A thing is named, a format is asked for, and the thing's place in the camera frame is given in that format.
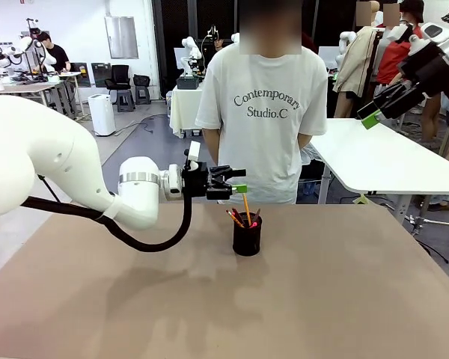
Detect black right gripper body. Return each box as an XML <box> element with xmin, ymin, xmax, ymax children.
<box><xmin>397</xmin><ymin>40</ymin><xmax>449</xmax><ymax>97</ymax></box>

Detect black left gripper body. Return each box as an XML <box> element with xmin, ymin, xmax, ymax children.
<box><xmin>181</xmin><ymin>162</ymin><xmax>213</xmax><ymax>200</ymax></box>

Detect yellow pencil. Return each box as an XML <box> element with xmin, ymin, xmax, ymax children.
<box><xmin>242</xmin><ymin>192</ymin><xmax>252</xmax><ymax>226</ymax></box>
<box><xmin>224</xmin><ymin>209</ymin><xmax>245</xmax><ymax>228</ymax></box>

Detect black mesh pen holder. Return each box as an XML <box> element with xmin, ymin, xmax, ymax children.
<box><xmin>232</xmin><ymin>212</ymin><xmax>263</xmax><ymax>257</ymax></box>

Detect person in red T-shirt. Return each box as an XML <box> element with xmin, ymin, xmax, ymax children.
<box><xmin>370</xmin><ymin>0</ymin><xmax>430</xmax><ymax>129</ymax></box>

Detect mannequin in beige jacket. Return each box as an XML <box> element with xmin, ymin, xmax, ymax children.
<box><xmin>332</xmin><ymin>0</ymin><xmax>385</xmax><ymax>119</ymax></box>

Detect person in white T-shirt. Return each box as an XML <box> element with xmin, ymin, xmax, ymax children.
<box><xmin>195</xmin><ymin>0</ymin><xmax>329</xmax><ymax>205</ymax></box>

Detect white robot beside mannequin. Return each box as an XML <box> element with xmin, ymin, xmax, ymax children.
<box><xmin>338</xmin><ymin>31</ymin><xmax>357</xmax><ymax>57</ymax></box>

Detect table with white cloth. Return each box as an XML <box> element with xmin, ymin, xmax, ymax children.
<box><xmin>169</xmin><ymin>85</ymin><xmax>207</xmax><ymax>140</ymax></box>

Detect white board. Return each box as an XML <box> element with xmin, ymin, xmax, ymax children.
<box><xmin>317</xmin><ymin>46</ymin><xmax>342</xmax><ymax>70</ymax></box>

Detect clear plastic sheet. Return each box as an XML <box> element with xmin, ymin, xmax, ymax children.
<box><xmin>301</xmin><ymin>143</ymin><xmax>325</xmax><ymax>166</ymax></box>

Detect black equipment box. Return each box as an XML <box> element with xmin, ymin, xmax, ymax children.
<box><xmin>176</xmin><ymin>76</ymin><xmax>204</xmax><ymax>91</ymax></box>

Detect grey plastic stool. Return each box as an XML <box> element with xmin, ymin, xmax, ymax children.
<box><xmin>115</xmin><ymin>90</ymin><xmax>136</xmax><ymax>113</ymax></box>

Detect black stool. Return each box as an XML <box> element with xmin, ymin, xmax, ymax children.
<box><xmin>133</xmin><ymin>74</ymin><xmax>152</xmax><ymax>106</ymax></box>

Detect white air purifier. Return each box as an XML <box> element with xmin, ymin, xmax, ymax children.
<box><xmin>88</xmin><ymin>93</ymin><xmax>117</xmax><ymax>138</ymax></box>

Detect silver light stand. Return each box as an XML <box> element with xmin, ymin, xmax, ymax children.
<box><xmin>404</xmin><ymin>214</ymin><xmax>449</xmax><ymax>237</ymax></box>

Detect black office chair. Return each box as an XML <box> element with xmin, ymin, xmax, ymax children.
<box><xmin>104</xmin><ymin>64</ymin><xmax>132</xmax><ymax>113</ymax></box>

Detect dark framed board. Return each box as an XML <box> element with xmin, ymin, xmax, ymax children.
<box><xmin>76</xmin><ymin>62</ymin><xmax>93</xmax><ymax>88</ymax></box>
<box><xmin>91</xmin><ymin>62</ymin><xmax>112</xmax><ymax>85</ymax></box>

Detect standing person in black shirt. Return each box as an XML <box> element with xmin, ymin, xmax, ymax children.
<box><xmin>36</xmin><ymin>31</ymin><xmax>72</xmax><ymax>73</ymax></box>

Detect grey work desk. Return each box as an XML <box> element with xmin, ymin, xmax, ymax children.
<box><xmin>0</xmin><ymin>71</ymin><xmax>85</xmax><ymax>123</ymax></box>

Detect white robot at desk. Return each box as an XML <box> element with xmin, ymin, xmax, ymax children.
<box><xmin>3</xmin><ymin>32</ymin><xmax>58</xmax><ymax>74</ymax></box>

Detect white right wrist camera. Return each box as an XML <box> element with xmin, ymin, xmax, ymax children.
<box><xmin>386</xmin><ymin>22</ymin><xmax>415</xmax><ymax>43</ymax></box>

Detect long black floor cable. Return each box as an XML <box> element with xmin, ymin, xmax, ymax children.
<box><xmin>114</xmin><ymin>113</ymin><xmax>173</xmax><ymax>135</ymax></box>

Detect black left arm hose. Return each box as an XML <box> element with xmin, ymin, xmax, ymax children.
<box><xmin>22</xmin><ymin>189</ymin><xmax>195</xmax><ymax>253</ymax></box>

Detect thin black floor cable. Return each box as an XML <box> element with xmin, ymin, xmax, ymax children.
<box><xmin>418</xmin><ymin>239</ymin><xmax>449</xmax><ymax>264</ymax></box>

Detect silver wall panel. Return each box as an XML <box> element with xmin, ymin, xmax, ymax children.
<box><xmin>104</xmin><ymin>15</ymin><xmax>140</xmax><ymax>60</ymax></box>

